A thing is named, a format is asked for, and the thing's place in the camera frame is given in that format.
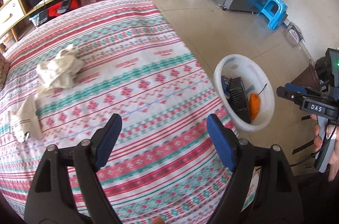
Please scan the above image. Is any patterned woven tablecloth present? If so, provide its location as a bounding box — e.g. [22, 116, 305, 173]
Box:
[1, 0, 234, 223]

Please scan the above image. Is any black plastic seedling tray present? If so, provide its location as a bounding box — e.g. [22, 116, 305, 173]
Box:
[229, 77, 252, 124]

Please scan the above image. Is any person's right hand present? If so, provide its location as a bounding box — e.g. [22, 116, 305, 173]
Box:
[310, 113, 339, 183]

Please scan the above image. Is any beige striped wrapper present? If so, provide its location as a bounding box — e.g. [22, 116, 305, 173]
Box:
[8, 95, 43, 143]

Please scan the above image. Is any orange peel with stem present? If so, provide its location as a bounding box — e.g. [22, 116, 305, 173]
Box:
[249, 84, 267, 121]

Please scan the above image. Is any white paper ball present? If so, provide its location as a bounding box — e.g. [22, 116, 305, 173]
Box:
[36, 44, 83, 94]

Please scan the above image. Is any white plastic trash basin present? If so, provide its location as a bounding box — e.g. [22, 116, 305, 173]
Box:
[214, 54, 275, 132]

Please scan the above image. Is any person's left hand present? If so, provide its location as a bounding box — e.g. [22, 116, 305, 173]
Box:
[149, 216, 165, 224]

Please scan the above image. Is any blue plastic stool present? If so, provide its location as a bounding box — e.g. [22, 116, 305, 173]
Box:
[247, 0, 288, 29]

